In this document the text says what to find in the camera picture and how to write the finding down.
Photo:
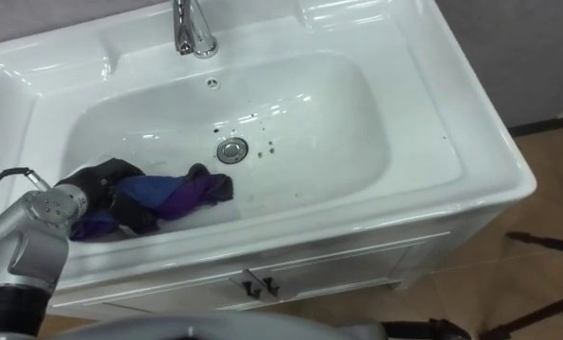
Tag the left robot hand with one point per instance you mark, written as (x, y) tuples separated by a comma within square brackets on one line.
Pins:
[(102, 181)]

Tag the robot body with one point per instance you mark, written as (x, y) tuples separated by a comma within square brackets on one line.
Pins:
[(215, 328)]

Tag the chrome faucet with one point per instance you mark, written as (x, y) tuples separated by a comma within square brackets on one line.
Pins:
[(194, 33)]

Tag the black tripod leg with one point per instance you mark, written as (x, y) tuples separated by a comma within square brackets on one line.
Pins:
[(551, 243), (536, 314)]

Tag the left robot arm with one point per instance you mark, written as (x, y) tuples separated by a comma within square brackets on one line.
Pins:
[(26, 255)]

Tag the white washbasin cabinet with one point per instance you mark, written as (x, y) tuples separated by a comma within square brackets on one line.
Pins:
[(333, 156)]

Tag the chrome drain plug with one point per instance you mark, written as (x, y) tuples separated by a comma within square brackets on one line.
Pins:
[(232, 150)]

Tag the purple and grey cloth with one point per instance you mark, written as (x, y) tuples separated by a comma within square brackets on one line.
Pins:
[(199, 191)]

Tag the blue microfibre cloth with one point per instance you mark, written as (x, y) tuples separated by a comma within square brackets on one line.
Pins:
[(147, 189)]

